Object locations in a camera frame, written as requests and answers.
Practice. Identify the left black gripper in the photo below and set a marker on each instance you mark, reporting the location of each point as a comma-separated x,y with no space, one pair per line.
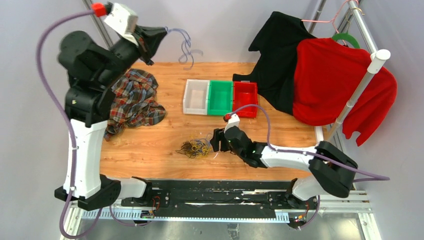
148,39

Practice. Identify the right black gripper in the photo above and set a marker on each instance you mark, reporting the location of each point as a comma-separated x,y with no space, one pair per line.
219,136

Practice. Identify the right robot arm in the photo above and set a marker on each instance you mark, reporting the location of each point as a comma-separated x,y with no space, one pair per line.
332,171

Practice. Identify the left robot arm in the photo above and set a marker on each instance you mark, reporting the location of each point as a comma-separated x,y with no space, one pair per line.
92,71

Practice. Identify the green plastic bin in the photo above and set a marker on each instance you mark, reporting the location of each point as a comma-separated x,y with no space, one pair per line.
220,98

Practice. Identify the white plastic bin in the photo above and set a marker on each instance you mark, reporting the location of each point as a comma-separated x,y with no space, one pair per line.
196,97

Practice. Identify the red plastic bin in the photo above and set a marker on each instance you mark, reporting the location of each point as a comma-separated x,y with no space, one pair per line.
245,93

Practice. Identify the plaid flannel shirt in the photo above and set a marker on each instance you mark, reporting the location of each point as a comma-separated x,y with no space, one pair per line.
135,104

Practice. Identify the black t-shirt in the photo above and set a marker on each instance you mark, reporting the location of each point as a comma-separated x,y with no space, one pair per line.
277,42

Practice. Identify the red sweater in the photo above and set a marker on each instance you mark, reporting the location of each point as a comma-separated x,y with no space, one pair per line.
325,78

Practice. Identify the green hanger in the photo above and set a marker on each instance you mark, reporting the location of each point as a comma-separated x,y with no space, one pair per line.
347,38

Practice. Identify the white clothes rack pole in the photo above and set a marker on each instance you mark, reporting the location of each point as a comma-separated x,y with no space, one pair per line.
378,59

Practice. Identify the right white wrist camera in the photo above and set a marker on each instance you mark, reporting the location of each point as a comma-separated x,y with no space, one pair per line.
232,120

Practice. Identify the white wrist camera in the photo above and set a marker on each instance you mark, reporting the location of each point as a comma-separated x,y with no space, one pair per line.
232,120
122,20

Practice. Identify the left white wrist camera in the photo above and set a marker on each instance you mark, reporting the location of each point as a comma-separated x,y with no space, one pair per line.
122,20

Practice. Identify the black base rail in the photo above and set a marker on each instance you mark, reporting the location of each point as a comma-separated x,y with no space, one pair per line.
224,199

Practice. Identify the pink wire hanger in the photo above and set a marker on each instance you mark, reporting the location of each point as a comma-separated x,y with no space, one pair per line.
351,6

